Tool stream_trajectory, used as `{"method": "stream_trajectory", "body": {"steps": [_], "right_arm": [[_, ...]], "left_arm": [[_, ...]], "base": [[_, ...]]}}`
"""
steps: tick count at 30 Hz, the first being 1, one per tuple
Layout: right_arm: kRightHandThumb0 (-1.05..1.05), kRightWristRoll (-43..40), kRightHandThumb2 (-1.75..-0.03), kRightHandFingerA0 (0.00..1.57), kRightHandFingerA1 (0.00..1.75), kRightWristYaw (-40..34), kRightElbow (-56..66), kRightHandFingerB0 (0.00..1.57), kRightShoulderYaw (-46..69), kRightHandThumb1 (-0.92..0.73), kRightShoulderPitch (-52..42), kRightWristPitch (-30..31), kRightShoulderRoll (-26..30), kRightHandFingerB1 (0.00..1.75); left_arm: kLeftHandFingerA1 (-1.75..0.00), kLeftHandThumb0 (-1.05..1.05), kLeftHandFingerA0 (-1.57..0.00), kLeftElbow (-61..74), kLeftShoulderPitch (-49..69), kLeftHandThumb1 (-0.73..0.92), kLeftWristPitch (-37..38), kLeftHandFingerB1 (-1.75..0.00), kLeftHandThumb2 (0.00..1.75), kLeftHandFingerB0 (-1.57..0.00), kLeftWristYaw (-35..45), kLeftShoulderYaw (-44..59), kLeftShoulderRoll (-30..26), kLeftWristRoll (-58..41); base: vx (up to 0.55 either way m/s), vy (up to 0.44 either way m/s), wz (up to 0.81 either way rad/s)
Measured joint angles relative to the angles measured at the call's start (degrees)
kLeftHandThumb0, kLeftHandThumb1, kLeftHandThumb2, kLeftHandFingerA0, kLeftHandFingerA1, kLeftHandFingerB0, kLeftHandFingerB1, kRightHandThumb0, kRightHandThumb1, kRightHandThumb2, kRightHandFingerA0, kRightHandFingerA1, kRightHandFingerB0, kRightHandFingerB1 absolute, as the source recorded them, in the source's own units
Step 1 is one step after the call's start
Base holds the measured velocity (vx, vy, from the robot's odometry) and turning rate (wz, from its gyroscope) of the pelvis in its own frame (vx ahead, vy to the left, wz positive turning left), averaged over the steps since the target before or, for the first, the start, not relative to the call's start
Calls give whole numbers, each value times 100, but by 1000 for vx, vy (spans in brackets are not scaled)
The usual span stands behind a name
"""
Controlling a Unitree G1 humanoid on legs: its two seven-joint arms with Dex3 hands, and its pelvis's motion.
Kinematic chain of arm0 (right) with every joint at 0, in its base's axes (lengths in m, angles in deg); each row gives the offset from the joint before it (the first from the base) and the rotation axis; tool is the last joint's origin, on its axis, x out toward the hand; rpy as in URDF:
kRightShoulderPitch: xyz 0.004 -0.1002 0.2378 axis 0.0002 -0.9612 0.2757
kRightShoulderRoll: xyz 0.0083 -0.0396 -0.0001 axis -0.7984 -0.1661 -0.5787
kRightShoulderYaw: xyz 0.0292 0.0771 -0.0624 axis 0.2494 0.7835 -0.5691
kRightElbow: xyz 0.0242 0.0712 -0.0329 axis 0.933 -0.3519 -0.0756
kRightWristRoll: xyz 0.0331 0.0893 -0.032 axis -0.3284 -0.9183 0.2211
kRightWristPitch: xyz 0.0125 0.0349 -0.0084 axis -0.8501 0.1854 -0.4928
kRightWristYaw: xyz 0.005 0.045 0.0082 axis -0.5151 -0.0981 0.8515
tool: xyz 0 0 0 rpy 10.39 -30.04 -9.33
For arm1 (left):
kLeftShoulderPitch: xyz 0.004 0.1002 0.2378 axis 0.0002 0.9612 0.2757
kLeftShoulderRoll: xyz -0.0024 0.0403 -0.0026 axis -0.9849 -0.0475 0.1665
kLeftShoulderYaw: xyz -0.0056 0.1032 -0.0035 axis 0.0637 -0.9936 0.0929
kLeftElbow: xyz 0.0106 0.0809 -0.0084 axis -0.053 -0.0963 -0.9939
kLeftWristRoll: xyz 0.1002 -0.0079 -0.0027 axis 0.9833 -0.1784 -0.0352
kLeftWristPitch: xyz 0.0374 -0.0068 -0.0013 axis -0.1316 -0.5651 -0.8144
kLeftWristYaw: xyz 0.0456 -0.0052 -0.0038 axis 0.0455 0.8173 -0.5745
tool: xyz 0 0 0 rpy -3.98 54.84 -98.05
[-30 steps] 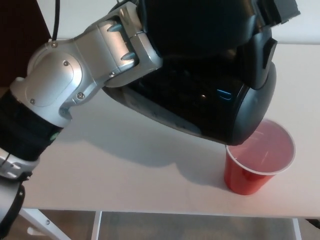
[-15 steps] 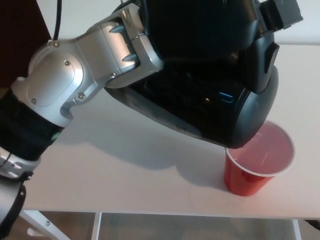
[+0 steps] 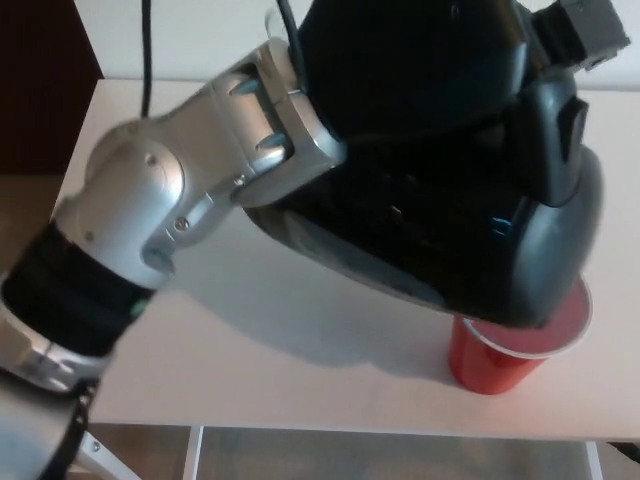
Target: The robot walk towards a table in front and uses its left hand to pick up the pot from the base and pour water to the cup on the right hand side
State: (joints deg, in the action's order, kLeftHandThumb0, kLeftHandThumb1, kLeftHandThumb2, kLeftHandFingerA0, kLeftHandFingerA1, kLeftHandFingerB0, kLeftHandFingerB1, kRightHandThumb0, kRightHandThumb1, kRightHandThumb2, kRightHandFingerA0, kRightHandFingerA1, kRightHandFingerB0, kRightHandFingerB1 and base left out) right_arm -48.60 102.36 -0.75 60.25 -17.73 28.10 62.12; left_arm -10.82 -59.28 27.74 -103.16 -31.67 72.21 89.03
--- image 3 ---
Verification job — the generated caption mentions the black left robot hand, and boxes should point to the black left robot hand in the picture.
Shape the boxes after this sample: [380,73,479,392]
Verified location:
[294,0,630,146]

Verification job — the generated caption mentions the black electric kettle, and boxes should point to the black electric kettle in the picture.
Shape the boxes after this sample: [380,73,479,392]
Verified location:
[238,72,609,330]

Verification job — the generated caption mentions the red plastic cup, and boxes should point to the red plastic cup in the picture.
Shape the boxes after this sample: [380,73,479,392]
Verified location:
[446,279,595,396]

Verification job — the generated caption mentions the white cabinet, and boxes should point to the white cabinet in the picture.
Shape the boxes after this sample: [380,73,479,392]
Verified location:
[74,0,640,94]

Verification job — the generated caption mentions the dark brown wooden panel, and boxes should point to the dark brown wooden panel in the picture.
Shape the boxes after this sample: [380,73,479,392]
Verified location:
[0,0,104,176]

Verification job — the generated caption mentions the black forearm cable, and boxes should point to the black forearm cable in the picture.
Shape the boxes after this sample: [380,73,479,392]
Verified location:
[47,377,104,480]

